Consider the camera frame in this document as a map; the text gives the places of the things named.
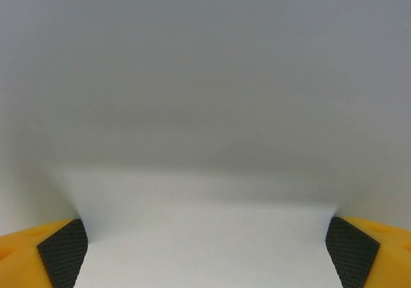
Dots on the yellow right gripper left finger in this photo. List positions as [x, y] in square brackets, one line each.
[38, 256]

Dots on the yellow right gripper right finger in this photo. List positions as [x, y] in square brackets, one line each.
[369, 256]

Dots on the light blue paper sheet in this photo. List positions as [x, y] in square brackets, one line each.
[205, 108]

